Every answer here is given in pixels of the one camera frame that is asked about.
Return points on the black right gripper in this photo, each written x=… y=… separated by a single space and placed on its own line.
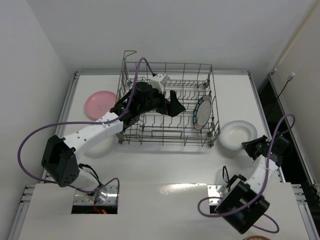
x=251 y=147

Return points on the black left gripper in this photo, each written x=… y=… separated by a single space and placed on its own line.
x=164 y=105

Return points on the white deep plate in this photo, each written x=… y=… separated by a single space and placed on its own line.
x=236 y=132

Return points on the white plate with green rim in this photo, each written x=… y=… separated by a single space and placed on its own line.
x=202 y=112

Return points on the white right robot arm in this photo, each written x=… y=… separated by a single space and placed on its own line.
x=244 y=197

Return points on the white plate under left arm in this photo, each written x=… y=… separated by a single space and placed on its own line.
x=102 y=149

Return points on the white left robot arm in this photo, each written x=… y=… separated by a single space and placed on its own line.
x=62 y=154

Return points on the pink plate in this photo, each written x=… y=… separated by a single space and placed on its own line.
x=99 y=103

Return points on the brown rimmed bowl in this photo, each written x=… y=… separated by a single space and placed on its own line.
x=256 y=237

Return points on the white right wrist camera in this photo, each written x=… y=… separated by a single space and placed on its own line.
x=280 y=145

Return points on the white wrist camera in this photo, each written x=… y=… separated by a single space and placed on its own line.
x=280 y=145
x=160 y=81

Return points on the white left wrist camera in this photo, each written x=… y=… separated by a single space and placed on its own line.
x=160 y=81

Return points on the metal wire dish rack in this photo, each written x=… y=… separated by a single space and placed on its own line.
x=191 y=82

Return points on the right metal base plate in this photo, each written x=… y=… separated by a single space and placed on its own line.
x=216 y=193

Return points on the metal base plate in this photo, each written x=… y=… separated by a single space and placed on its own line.
x=216 y=193
x=105 y=197

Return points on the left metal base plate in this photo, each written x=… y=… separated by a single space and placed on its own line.
x=105 y=197

